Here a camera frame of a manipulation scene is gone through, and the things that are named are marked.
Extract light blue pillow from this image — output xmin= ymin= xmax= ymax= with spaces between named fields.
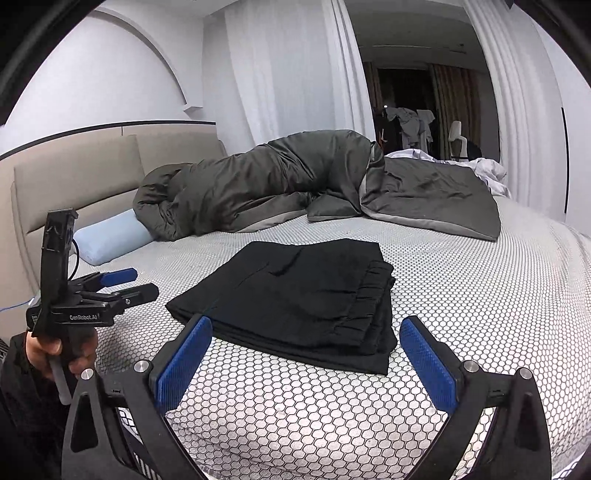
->
xmin=73 ymin=209 xmax=155 ymax=267

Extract grey duvet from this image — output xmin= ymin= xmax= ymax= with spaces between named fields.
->
xmin=132 ymin=129 xmax=502 ymax=243

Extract person's left hand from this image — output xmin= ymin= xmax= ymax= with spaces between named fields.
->
xmin=24 ymin=329 xmax=99 ymax=377

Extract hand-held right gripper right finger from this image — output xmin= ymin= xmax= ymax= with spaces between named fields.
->
xmin=399 ymin=315 xmax=553 ymax=480

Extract blue cable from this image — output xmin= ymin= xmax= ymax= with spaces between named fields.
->
xmin=0 ymin=298 xmax=38 ymax=315

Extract black pants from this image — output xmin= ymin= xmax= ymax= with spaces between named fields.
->
xmin=165 ymin=237 xmax=399 ymax=376

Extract white wardrobe door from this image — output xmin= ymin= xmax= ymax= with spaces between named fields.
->
xmin=538 ymin=14 xmax=591 ymax=232

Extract brown striped curtain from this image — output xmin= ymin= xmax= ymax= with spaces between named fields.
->
xmin=429 ymin=64 xmax=483 ymax=160

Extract crumpled white sheet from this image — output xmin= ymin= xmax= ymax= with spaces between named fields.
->
xmin=385 ymin=148 xmax=511 ymax=198

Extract white chair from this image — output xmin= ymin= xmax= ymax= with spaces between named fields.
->
xmin=448 ymin=121 xmax=465 ymax=162

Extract white curtain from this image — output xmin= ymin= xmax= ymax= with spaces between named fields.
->
xmin=464 ymin=0 xmax=566 ymax=222
xmin=224 ymin=0 xmax=375 ymax=151

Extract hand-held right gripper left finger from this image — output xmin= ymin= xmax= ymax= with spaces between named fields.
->
xmin=60 ymin=314 xmax=214 ymax=480

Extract hanging grey clothes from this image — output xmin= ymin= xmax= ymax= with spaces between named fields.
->
xmin=385 ymin=106 xmax=437 ymax=149

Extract beige padded headboard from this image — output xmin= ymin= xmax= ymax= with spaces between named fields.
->
xmin=0 ymin=121 xmax=229 ymax=324

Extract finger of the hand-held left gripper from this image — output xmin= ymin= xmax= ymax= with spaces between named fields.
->
xmin=78 ymin=283 xmax=160 ymax=315
xmin=69 ymin=268 xmax=138 ymax=292

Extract bed with white honeycomb mattress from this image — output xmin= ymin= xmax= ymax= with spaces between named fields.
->
xmin=83 ymin=194 xmax=591 ymax=480

